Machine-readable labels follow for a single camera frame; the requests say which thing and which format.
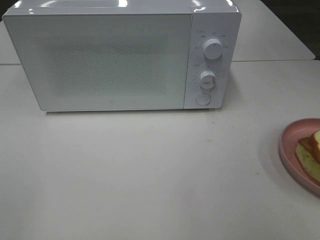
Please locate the round door release button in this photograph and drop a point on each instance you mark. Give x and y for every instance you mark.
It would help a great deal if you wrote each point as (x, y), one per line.
(203, 99)

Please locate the pink round plate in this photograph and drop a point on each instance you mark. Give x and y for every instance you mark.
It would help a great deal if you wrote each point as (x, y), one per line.
(287, 151)

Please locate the toast sandwich with ham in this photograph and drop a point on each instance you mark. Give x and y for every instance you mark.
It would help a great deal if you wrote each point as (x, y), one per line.
(308, 154)

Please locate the lower white timer knob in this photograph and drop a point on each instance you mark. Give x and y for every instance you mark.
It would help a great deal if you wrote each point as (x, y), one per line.
(207, 80)

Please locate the upper white power knob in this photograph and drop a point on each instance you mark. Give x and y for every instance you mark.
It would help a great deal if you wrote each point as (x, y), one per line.
(213, 48)

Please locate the white microwave oven body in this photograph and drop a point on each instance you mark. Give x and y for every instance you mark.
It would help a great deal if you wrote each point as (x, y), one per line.
(209, 18)

